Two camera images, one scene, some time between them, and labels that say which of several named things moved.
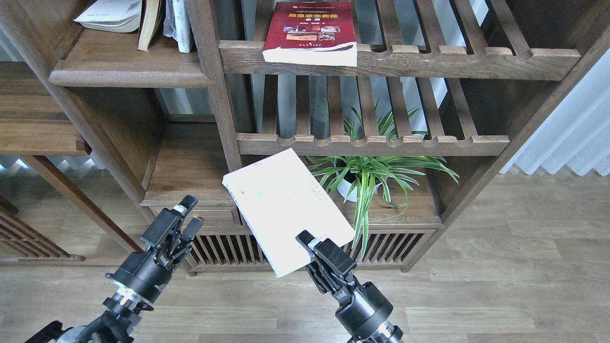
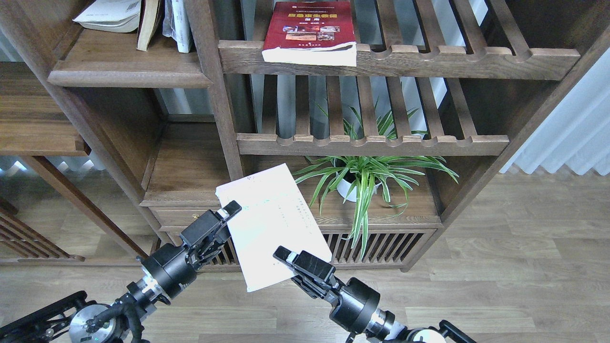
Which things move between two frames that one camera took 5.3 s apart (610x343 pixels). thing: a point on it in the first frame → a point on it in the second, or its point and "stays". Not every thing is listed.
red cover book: (312, 33) stays
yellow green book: (117, 15) stays
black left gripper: (148, 272) → (173, 267)
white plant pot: (344, 187) stays
